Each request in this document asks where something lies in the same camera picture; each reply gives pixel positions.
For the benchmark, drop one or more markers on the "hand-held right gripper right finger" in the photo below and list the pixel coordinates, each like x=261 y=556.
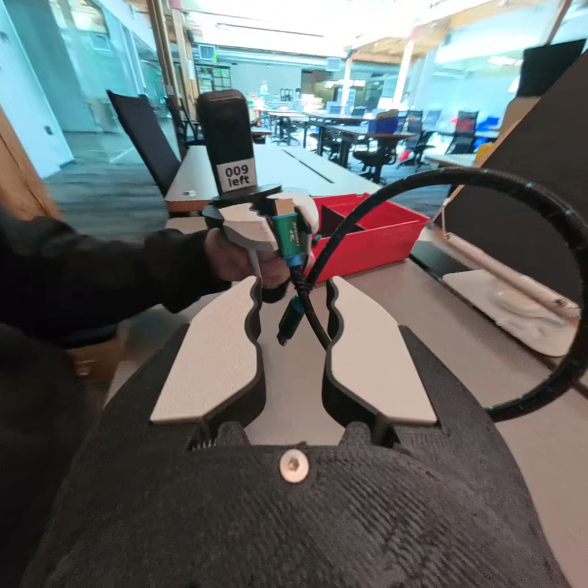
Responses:
x=372 y=367

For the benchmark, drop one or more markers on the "black wood-edged divider panel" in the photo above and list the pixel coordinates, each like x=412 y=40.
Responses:
x=528 y=206

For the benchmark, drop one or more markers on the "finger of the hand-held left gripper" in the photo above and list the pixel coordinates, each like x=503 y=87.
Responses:
x=243 y=227
x=308 y=213

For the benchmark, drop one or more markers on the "person's left forearm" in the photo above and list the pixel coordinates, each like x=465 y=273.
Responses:
x=115 y=275

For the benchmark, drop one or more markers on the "person in black clothing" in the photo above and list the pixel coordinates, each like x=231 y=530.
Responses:
x=32 y=459

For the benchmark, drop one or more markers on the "black swivel office chair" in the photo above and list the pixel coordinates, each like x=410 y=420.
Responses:
x=379 y=151

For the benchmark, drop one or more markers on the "black mesh office chair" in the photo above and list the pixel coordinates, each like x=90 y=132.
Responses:
x=142 y=133

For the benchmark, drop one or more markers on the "red plastic bin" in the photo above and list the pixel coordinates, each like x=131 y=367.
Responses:
x=381 y=239

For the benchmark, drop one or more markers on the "person's left hand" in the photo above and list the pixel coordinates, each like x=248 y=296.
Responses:
x=229 y=257

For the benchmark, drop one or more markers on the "dark wooden table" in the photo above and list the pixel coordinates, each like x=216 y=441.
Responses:
x=349 y=131

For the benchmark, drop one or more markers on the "beige long desk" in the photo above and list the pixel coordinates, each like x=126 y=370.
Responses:
x=285 y=165

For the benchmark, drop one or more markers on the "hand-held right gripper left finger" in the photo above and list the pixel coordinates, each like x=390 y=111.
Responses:
x=211 y=363

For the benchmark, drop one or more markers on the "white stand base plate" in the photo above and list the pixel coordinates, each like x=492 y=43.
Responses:
x=482 y=298

